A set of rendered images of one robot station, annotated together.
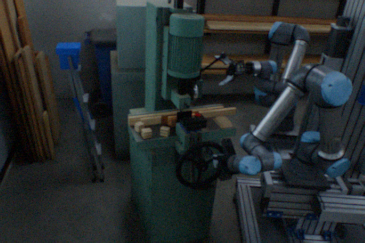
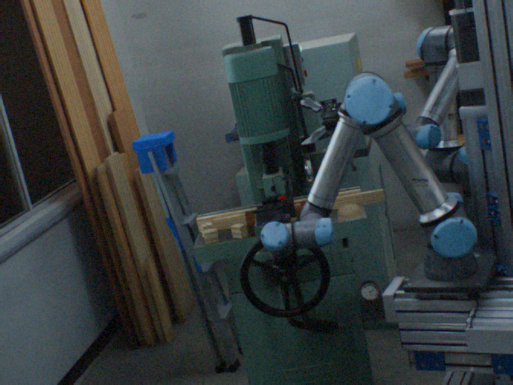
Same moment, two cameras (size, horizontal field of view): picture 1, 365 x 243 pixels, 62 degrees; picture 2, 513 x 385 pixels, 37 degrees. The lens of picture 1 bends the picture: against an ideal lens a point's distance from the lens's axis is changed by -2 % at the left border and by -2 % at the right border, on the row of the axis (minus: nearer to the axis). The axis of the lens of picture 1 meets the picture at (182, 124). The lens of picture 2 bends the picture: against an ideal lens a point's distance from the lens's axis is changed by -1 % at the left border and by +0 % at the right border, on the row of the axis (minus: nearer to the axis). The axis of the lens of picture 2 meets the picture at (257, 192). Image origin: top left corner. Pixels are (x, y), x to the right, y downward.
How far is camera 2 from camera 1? 1.41 m
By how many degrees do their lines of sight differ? 31
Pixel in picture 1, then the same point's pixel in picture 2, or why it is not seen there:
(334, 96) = (360, 111)
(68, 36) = (216, 137)
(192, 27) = (246, 65)
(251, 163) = (269, 230)
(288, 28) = (439, 35)
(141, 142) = (201, 248)
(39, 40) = not seen: hidden behind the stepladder
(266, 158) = (301, 225)
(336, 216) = (495, 340)
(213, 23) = not seen: hidden behind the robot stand
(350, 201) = not seen: outside the picture
